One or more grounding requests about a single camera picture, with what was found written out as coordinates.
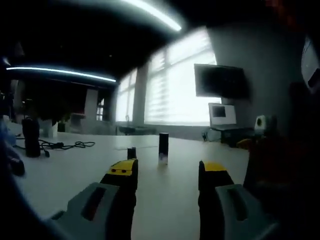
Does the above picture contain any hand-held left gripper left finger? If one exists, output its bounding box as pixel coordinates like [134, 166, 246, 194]
[49, 158, 139, 240]

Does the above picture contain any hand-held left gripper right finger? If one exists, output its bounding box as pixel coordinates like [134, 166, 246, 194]
[198, 160, 280, 240]

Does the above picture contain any tall dark cosmetic bottle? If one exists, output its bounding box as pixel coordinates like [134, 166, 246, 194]
[158, 132, 169, 166]

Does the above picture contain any black laptop stand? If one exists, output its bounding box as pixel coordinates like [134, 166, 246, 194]
[211, 126, 254, 148]

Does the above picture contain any white table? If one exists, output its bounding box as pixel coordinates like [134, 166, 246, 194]
[4, 119, 253, 240]

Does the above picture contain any small black object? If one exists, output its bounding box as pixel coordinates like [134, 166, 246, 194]
[7, 149, 26, 176]

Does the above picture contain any bright window with blinds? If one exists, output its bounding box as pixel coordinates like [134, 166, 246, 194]
[116, 27, 218, 127]

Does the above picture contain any black desk fan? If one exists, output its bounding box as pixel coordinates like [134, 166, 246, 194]
[21, 117, 41, 158]

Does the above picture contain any potted plant in white pot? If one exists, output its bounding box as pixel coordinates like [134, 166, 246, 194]
[34, 99, 73, 138]

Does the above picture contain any clear plastic bag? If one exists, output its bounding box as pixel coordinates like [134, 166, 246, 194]
[0, 117, 17, 151]

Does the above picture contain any white pillar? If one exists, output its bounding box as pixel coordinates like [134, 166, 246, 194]
[85, 88, 99, 121]

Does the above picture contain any ceiling light strip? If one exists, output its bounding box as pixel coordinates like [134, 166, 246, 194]
[122, 0, 183, 32]
[6, 65, 118, 83]

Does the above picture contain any black wall monitor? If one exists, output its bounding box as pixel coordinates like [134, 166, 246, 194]
[194, 63, 250, 100]

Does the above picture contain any black power cable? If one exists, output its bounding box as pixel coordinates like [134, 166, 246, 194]
[13, 139, 96, 158]

